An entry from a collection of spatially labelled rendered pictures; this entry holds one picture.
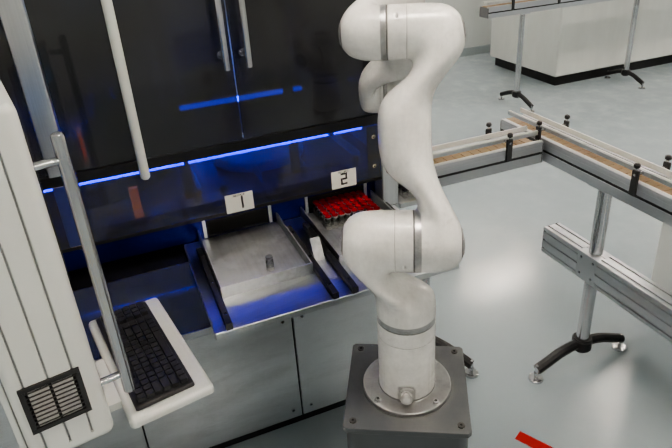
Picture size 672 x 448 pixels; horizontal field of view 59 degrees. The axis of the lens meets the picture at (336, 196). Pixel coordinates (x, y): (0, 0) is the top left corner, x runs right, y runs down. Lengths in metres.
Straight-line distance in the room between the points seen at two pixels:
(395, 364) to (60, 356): 0.66
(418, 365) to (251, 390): 1.07
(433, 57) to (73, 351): 0.90
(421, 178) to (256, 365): 1.24
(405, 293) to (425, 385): 0.23
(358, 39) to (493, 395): 1.81
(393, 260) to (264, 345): 1.09
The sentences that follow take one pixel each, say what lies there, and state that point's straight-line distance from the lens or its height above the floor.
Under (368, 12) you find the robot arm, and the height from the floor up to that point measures 1.63.
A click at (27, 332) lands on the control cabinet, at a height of 1.12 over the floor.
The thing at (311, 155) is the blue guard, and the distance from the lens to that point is 1.83.
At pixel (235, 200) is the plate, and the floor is 1.03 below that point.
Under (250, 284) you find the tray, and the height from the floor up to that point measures 0.90.
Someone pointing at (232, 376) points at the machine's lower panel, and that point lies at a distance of 2.17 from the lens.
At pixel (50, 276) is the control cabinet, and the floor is 1.22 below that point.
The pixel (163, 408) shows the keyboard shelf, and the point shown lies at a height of 0.80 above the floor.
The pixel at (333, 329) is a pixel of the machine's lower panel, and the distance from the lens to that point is 2.19.
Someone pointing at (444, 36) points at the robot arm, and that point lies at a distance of 1.09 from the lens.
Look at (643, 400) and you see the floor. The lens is 2.73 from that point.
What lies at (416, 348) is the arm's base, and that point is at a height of 1.01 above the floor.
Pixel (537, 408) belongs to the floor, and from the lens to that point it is 2.59.
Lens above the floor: 1.82
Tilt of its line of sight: 26 degrees down
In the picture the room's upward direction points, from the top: 4 degrees counter-clockwise
